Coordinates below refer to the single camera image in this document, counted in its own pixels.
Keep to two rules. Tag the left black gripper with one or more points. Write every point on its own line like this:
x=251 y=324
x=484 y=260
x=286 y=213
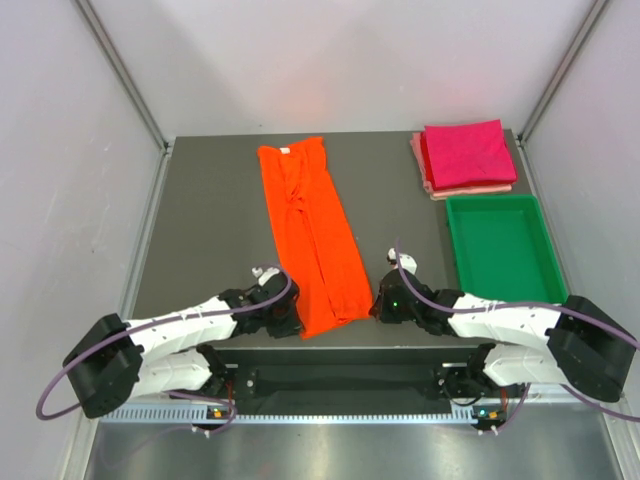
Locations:
x=292 y=325

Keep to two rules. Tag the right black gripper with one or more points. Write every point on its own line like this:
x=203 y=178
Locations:
x=381 y=312

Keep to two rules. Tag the orange t shirt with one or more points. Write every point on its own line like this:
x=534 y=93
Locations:
x=313 y=238

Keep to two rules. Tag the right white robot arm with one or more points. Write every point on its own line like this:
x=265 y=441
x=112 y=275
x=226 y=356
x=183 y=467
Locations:
x=574 y=344

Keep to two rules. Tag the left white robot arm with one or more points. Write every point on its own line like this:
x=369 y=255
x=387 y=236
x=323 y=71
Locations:
x=120 y=359

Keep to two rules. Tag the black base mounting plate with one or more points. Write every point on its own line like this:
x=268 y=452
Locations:
x=367 y=380

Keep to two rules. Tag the green plastic tray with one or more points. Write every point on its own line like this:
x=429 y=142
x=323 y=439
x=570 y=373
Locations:
x=502 y=249

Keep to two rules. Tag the pink folded t shirt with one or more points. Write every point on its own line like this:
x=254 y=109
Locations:
x=444 y=194

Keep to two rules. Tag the red folded t shirt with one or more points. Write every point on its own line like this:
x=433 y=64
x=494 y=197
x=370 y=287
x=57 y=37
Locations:
x=426 y=161

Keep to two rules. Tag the magenta folded t shirt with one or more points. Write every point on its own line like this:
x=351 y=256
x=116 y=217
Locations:
x=468 y=155

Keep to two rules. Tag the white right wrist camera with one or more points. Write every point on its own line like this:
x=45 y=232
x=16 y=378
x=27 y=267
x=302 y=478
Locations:
x=406 y=261

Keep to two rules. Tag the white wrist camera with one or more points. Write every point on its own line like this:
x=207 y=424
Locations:
x=263 y=274
x=406 y=261

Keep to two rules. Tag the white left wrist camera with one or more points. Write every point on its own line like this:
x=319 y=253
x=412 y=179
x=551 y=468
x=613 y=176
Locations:
x=263 y=274

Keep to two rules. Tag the grey slotted cable duct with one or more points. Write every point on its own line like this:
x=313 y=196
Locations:
x=201 y=414

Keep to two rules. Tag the left aluminium frame post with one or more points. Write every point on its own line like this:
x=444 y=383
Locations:
x=95 y=25

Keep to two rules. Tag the aluminium frame post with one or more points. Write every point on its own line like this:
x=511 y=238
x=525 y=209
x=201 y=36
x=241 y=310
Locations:
x=95 y=25
x=585 y=30

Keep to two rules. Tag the right aluminium frame post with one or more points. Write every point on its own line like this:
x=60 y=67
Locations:
x=585 y=30

